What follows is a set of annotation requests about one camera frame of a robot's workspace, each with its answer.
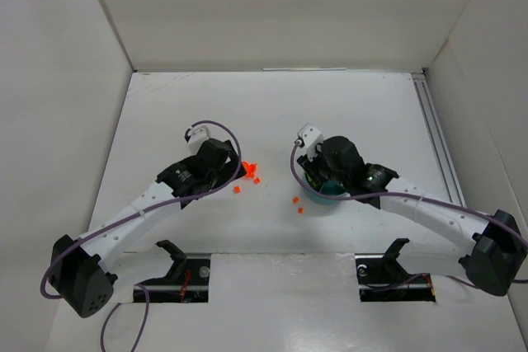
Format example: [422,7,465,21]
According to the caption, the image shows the purple cable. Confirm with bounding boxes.
[290,139,528,291]
[40,120,243,352]

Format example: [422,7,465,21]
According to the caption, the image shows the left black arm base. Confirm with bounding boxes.
[49,235,118,318]

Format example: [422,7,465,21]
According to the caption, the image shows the lime green square lego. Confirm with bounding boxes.
[308,179,322,190]

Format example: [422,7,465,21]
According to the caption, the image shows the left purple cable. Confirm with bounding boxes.
[40,120,243,352]

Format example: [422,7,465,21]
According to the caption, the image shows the aluminium rail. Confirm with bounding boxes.
[411,73,466,206]

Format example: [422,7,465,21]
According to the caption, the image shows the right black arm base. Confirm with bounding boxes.
[459,209,527,297]

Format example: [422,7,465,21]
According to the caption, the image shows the teal round divided container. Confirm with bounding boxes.
[304,173,348,205]

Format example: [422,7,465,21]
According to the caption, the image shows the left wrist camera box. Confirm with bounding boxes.
[184,125,210,155]

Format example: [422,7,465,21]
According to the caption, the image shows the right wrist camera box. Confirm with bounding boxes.
[298,123,324,161]

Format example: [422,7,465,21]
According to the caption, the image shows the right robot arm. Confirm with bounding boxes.
[290,128,488,277]

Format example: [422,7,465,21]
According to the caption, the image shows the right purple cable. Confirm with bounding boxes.
[290,139,528,291]

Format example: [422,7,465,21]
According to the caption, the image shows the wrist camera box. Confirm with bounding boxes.
[184,125,210,155]
[298,123,324,161]

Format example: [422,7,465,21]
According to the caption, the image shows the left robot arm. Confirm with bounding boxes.
[79,134,244,270]

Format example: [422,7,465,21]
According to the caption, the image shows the orange funnel lego piece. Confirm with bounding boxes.
[242,162,257,179]

